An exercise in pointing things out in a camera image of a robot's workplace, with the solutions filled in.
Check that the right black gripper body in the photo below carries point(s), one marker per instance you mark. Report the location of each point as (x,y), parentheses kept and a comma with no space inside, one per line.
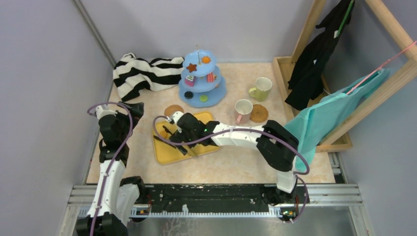
(180,135)

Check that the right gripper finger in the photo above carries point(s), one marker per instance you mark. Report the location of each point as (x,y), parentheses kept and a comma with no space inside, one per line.
(167,130)
(166,142)

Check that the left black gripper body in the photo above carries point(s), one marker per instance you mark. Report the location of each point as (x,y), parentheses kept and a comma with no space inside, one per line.
(124,121)

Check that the yellow plastic tray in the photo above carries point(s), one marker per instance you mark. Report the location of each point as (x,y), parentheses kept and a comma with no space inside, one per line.
(165,154)

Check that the green macaron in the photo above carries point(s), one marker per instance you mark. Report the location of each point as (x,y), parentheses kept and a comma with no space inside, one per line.
(203,98)

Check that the black macaron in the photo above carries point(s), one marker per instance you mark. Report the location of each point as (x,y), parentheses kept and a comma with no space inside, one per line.
(188,95)

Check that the blue three-tier cake stand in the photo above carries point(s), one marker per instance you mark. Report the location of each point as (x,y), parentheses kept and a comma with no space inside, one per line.
(202,87)

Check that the purple triangular cake slice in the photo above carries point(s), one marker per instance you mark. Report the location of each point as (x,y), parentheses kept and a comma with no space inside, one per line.
(189,80)

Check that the red striped cake slice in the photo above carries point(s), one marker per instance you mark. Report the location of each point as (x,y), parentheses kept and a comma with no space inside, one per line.
(210,77)

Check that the brown star cookie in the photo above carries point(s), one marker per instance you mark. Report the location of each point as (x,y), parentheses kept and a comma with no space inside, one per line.
(191,67)

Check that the orange flower cookie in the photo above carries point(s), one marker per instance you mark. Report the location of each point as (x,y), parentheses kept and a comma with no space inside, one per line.
(205,60)

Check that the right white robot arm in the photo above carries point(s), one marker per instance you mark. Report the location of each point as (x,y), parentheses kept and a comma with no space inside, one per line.
(276,144)

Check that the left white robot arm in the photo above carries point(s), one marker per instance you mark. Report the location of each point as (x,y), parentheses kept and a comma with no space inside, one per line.
(115,196)

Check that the left woven round coaster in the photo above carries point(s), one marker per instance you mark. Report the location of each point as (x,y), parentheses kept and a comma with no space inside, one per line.
(172,109)

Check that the woven round coaster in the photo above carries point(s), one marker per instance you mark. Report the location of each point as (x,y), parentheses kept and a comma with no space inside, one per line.
(259,113)
(172,109)

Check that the black white striped cloth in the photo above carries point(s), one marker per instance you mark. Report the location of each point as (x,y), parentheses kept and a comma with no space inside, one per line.
(132,75)

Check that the pink mug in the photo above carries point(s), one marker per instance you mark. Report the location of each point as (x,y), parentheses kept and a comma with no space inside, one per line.
(243,110)

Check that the right woven round coaster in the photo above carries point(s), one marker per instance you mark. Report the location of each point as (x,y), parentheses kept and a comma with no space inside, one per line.
(259,113)

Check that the green mug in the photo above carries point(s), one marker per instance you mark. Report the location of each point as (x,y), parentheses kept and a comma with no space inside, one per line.
(261,90)

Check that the teal hanging shirt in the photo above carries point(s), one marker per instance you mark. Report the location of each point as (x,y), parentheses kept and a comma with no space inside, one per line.
(315,122)

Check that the black hanging garment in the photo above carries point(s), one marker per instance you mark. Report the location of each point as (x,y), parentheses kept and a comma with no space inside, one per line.
(305,82)

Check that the wooden clothes rack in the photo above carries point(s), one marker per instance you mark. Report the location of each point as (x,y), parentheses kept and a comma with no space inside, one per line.
(338,140)

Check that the pink clothes hanger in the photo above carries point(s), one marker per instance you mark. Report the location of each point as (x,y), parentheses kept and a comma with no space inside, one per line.
(378,68)

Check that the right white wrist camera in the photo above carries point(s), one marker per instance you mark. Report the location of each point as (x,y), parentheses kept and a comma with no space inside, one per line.
(175,117)

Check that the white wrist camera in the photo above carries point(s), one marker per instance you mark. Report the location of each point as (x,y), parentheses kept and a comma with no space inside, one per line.
(175,117)
(103,110)

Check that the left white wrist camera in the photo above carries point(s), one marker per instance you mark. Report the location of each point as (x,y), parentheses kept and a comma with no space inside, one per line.
(103,110)

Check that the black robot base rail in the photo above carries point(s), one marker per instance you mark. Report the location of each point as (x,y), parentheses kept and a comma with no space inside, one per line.
(219,201)

